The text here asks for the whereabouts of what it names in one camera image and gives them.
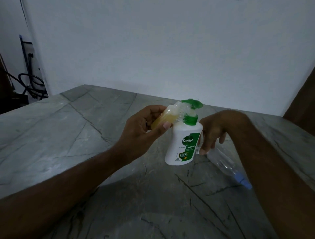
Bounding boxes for person's right hand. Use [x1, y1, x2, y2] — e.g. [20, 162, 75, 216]
[198, 110, 249, 156]

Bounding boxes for person's left hand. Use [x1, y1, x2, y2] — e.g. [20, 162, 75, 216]
[116, 105, 173, 163]

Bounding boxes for small clear bottle blue cap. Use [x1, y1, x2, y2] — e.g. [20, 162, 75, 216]
[206, 147, 253, 190]

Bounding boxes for white green hand sanitizer bottle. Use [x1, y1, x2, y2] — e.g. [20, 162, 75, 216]
[164, 99, 204, 166]

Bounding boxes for small clear bottle red label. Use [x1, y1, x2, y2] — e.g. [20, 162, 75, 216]
[150, 100, 195, 131]

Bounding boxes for person's left forearm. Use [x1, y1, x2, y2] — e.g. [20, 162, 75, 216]
[0, 147, 128, 239]

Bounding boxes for person's right forearm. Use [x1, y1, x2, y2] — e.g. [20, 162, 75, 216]
[226, 116, 315, 239]

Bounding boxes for dark brown wooden panel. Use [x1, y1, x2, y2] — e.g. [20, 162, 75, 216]
[283, 63, 315, 136]

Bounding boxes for dark box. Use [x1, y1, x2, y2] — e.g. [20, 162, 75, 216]
[12, 93, 29, 105]

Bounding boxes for brown wooden door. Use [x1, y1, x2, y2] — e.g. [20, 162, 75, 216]
[0, 52, 13, 114]

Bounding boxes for black coiled hose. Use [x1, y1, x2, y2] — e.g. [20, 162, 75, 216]
[18, 73, 47, 99]

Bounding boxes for thin black cable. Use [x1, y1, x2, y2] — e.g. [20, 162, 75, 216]
[0, 66, 25, 90]

